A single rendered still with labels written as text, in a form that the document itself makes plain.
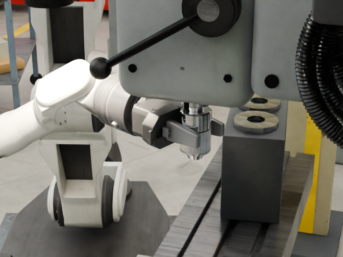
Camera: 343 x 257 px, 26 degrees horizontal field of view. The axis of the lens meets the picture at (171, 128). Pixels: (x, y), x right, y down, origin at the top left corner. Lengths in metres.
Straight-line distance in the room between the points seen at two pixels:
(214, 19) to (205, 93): 0.12
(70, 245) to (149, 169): 1.68
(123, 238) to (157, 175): 1.58
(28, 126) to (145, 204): 1.01
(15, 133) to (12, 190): 2.29
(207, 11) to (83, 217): 1.18
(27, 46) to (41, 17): 2.92
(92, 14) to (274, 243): 0.65
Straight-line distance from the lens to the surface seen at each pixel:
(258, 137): 1.43
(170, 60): 0.97
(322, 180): 3.05
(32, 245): 2.10
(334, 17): 0.63
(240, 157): 1.45
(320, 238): 3.15
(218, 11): 0.90
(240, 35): 0.94
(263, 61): 0.92
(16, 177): 3.70
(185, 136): 1.08
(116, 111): 1.16
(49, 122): 1.27
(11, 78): 4.04
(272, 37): 0.91
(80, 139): 1.81
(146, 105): 1.13
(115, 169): 2.12
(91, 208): 1.97
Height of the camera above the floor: 1.69
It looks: 24 degrees down
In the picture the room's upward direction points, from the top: straight up
